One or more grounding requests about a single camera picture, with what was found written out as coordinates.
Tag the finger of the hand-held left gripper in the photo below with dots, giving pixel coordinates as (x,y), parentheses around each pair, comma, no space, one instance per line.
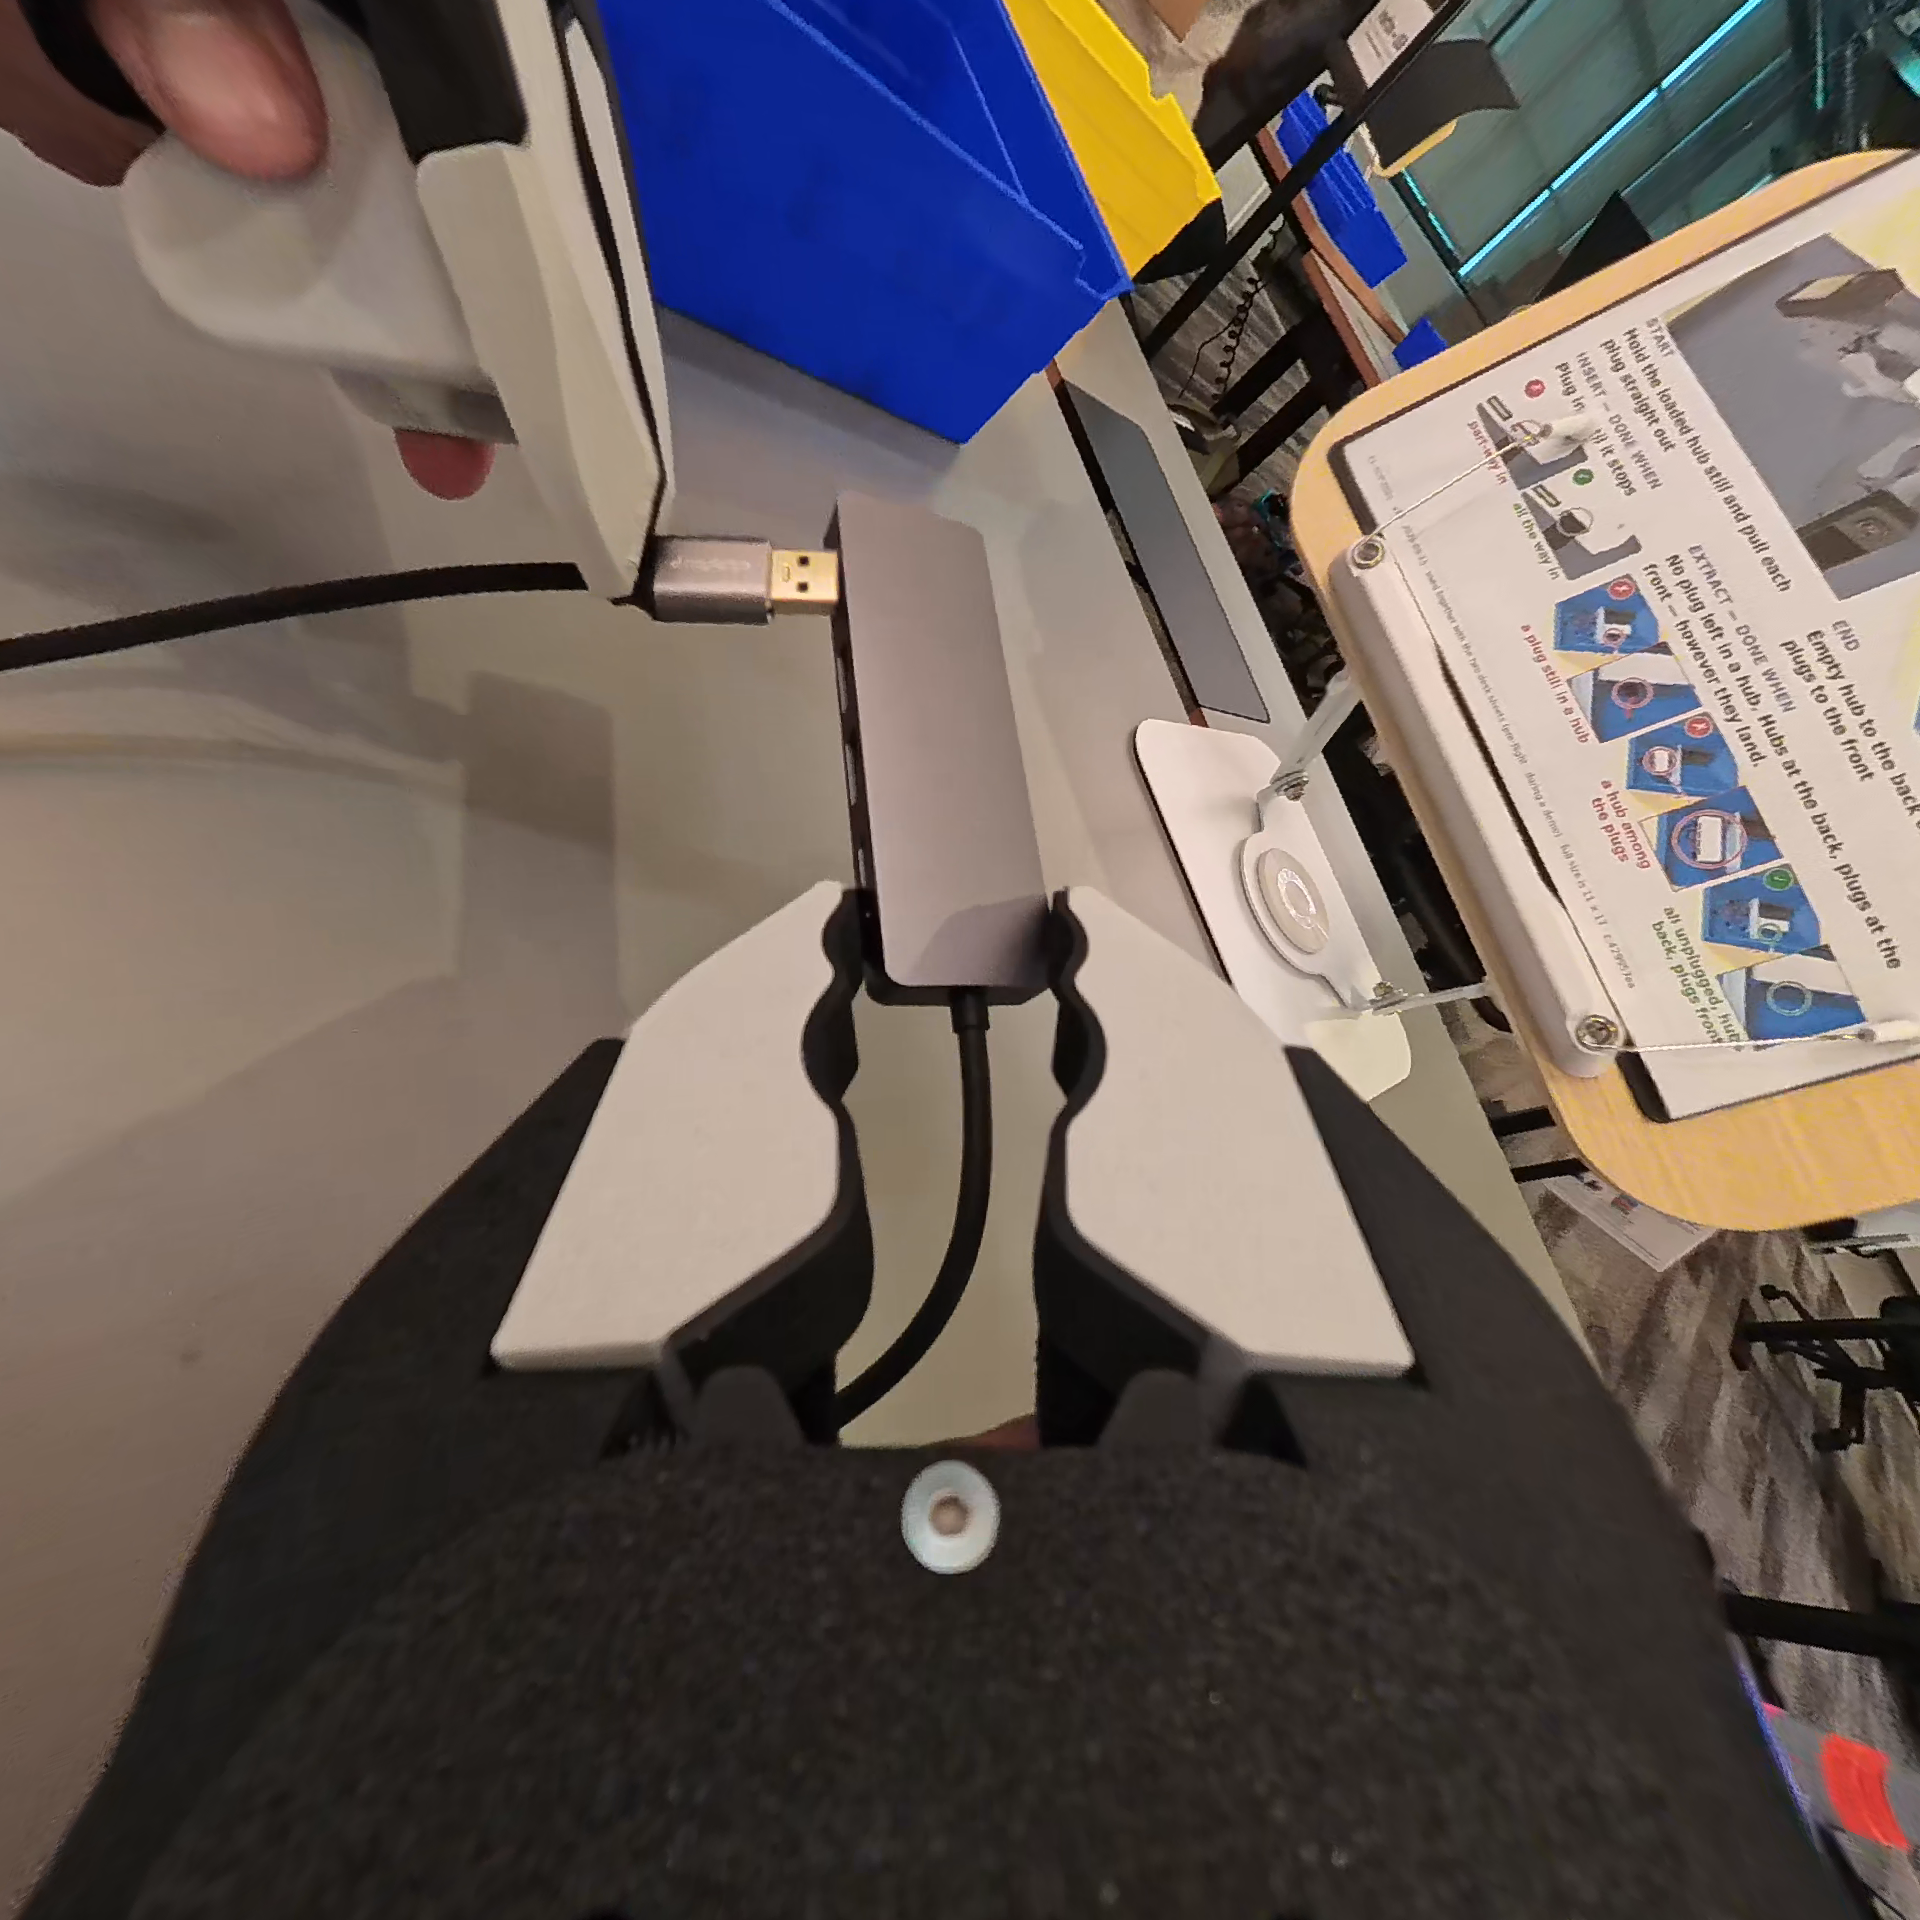
(557,376)
(630,211)

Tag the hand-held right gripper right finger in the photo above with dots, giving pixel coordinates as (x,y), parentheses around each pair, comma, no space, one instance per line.
(1215,1186)

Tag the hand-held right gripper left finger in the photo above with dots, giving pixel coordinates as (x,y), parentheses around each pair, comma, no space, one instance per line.
(690,1186)

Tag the grey usb hub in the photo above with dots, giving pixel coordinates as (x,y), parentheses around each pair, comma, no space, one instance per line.
(932,722)

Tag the person's left hand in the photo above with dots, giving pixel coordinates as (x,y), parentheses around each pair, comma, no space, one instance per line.
(181,77)

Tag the yellow plastic bin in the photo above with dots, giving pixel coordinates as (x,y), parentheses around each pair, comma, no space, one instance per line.
(1109,120)

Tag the black desk panel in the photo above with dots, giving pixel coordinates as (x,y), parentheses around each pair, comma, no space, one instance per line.
(1170,556)

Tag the printed instruction sheet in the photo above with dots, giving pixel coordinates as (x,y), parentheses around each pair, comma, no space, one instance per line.
(1695,706)

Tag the small blue plastic bin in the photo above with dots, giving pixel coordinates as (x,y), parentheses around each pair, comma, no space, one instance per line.
(1350,196)

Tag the black sign stand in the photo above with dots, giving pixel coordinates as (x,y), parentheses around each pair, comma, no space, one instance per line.
(1424,61)

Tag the orange cone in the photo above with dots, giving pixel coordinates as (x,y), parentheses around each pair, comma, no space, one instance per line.
(1861,1792)

